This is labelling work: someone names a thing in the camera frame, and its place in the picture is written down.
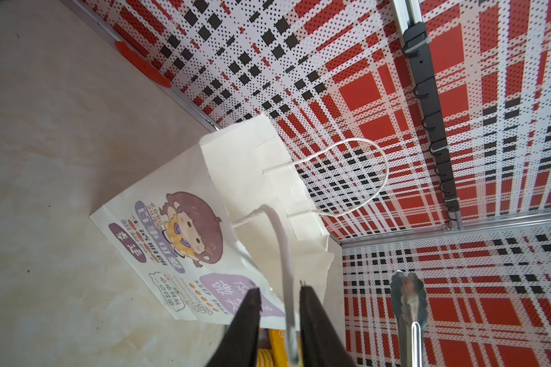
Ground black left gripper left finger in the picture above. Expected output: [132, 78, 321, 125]
[207, 288, 261, 367]

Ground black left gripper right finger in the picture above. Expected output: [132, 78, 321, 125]
[299, 285, 355, 366]

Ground red handled metal tongs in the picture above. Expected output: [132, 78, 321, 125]
[390, 271, 429, 366]

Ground white printed paper bag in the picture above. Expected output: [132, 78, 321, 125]
[89, 113, 390, 367]

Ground bottom ridged bread loaf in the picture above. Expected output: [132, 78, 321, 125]
[257, 328, 289, 367]

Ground black wall hook rail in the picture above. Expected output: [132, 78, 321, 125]
[402, 22, 463, 231]

